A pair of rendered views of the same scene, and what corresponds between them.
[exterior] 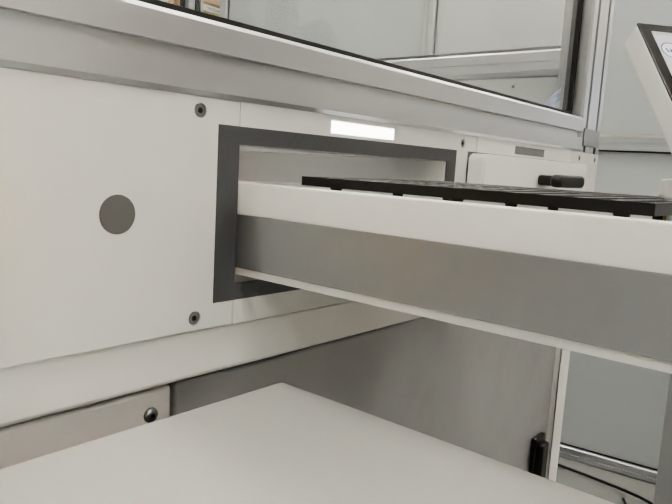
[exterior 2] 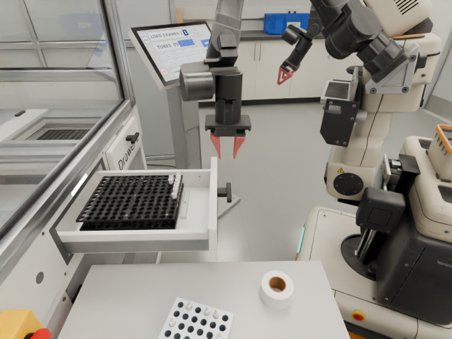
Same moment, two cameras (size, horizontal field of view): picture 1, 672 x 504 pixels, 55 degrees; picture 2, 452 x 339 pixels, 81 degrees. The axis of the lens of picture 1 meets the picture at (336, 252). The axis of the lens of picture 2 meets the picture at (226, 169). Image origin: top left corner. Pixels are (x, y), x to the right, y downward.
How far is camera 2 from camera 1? 0.43 m
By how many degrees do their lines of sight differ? 46
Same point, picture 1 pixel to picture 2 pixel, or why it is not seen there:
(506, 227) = (147, 237)
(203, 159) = (49, 242)
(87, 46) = (14, 257)
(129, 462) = (81, 321)
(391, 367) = not seen: hidden behind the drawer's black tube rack
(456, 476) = (151, 275)
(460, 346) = not seen: hidden behind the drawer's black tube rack
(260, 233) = (74, 245)
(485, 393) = not seen: hidden behind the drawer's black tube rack
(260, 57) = (49, 204)
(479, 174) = (111, 158)
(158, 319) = (58, 284)
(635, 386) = (161, 132)
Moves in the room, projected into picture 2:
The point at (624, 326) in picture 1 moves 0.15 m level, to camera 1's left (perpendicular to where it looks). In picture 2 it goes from (175, 247) to (109, 288)
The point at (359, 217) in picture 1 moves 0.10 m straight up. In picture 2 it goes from (107, 238) to (95, 204)
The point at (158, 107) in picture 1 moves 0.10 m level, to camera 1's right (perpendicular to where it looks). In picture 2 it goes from (34, 246) to (90, 220)
